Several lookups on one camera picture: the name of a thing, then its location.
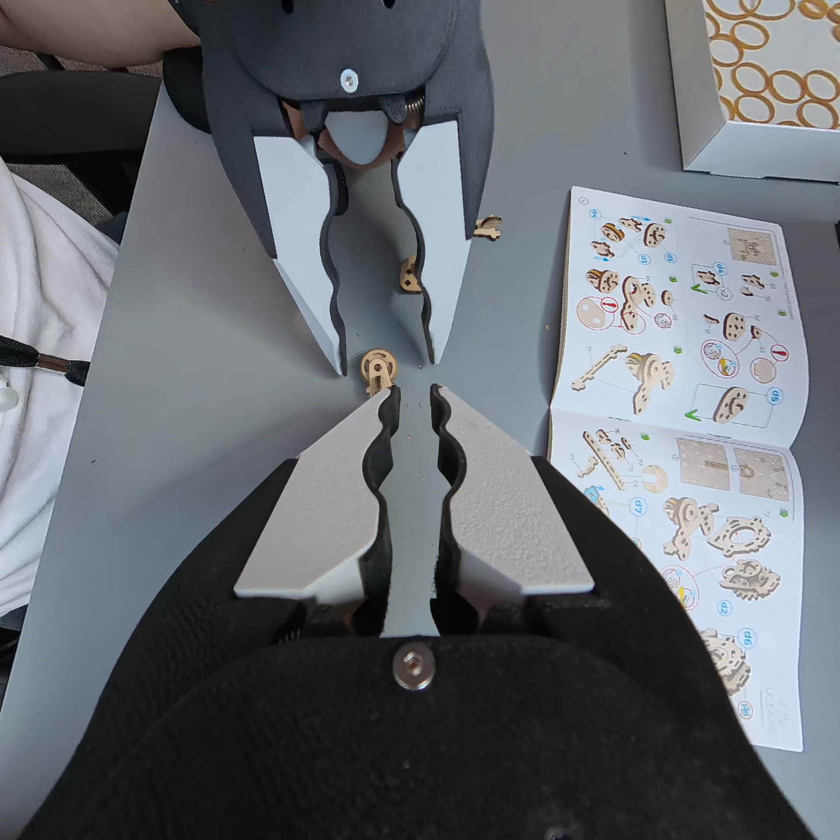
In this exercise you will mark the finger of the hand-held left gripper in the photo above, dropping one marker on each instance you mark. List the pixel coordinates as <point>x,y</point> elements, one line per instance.
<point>295,223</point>
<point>439,197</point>

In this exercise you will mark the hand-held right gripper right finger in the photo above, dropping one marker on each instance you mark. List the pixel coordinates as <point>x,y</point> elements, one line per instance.
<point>512,525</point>

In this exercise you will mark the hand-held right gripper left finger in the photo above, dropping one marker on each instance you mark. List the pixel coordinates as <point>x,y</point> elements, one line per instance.
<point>308,525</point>

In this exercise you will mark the small wooden wheel piece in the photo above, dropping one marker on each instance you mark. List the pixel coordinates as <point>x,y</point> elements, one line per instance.
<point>377,367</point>

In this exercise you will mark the person's left forearm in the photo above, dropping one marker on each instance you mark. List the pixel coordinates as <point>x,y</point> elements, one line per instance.
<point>98,26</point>

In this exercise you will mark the small wooden puzzle piece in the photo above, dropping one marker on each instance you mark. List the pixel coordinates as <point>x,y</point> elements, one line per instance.
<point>409,275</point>
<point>489,228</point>

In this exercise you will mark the open instruction booklet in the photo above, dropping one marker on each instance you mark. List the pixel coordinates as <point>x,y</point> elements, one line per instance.
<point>689,394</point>

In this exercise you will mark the person's white shirt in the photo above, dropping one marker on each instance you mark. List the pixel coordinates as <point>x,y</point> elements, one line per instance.
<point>39,394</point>

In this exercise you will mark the white box with gold rings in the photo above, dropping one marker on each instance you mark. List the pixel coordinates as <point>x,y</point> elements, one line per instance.
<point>754,141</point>

